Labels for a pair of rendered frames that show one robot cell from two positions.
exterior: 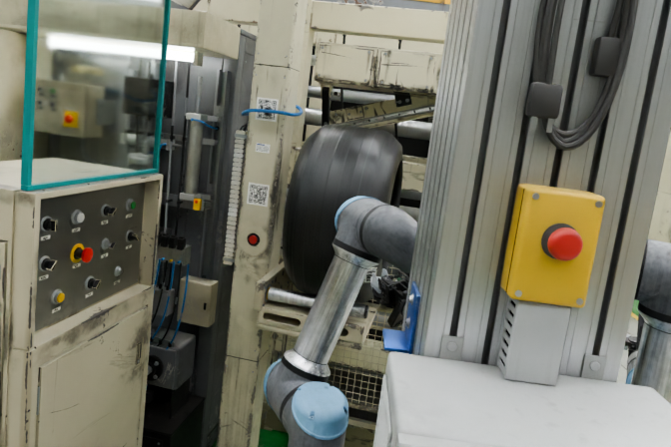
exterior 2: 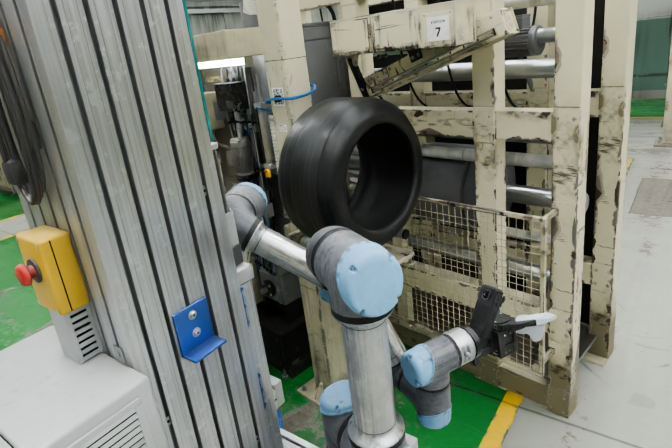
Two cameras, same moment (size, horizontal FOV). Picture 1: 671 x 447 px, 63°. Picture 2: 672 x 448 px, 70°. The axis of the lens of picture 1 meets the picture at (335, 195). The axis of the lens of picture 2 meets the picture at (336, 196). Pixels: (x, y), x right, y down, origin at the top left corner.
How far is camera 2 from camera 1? 1.15 m
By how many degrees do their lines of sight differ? 37
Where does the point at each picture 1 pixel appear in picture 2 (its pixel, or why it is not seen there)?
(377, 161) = (328, 134)
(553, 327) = (63, 326)
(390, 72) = (382, 35)
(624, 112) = (58, 172)
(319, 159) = (291, 138)
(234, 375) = (306, 299)
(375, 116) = (397, 75)
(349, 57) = (352, 29)
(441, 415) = not seen: outside the picture
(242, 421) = (318, 333)
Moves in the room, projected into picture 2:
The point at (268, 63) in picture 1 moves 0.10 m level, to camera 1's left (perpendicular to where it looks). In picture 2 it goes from (270, 59) to (253, 61)
